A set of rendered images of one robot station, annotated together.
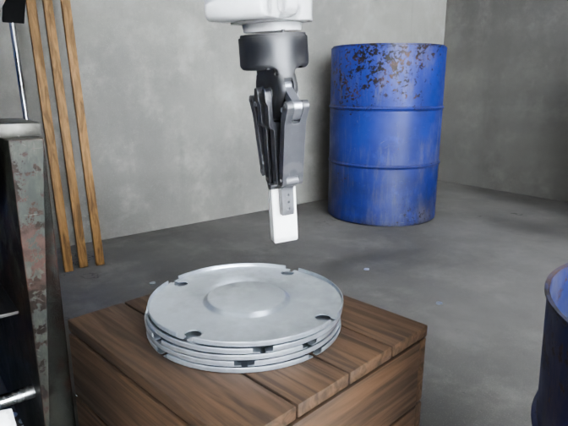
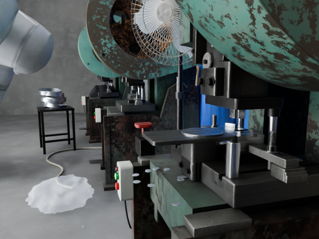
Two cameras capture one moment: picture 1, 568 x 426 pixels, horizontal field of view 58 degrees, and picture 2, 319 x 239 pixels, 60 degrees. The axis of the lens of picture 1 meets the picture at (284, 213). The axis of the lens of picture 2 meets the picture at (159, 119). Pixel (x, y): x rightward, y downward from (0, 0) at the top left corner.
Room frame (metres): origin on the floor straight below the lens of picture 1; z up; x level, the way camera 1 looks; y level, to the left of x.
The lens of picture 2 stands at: (0.95, -0.13, 0.95)
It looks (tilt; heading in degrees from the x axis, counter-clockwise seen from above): 9 degrees down; 111
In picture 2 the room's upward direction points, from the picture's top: straight up
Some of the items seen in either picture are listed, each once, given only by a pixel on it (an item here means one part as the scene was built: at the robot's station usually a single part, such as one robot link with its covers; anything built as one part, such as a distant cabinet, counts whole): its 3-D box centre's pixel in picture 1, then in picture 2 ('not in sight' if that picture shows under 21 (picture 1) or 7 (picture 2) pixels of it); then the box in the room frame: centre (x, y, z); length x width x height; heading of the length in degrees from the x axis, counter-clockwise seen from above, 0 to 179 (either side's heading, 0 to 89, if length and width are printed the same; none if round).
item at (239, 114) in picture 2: not in sight; (236, 111); (0.87, 0.76, 0.84); 0.05 x 0.03 x 0.04; 128
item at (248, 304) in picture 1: (246, 297); not in sight; (0.73, 0.06, 0.39); 0.29 x 0.29 x 0.01
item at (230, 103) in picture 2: not in sight; (240, 104); (0.88, 0.77, 0.86); 0.20 x 0.16 x 0.05; 128
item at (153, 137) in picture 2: not in sight; (186, 153); (0.74, 0.66, 0.72); 0.25 x 0.14 x 0.14; 38
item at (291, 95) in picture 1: (288, 94); not in sight; (0.56, 0.00, 0.69); 0.05 x 0.02 x 0.05; 21
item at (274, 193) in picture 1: (283, 213); not in sight; (0.59, 0.00, 0.55); 0.03 x 0.01 x 0.07; 111
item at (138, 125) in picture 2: not in sight; (143, 132); (0.49, 0.88, 0.72); 0.07 x 0.06 x 0.08; 38
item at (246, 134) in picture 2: not in sight; (236, 137); (0.87, 0.76, 0.76); 0.15 x 0.09 x 0.05; 128
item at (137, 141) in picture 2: not in sight; (145, 158); (0.50, 0.87, 0.62); 0.10 x 0.06 x 0.20; 128
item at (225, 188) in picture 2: not in sight; (237, 162); (0.87, 0.76, 0.68); 0.45 x 0.30 x 0.06; 128
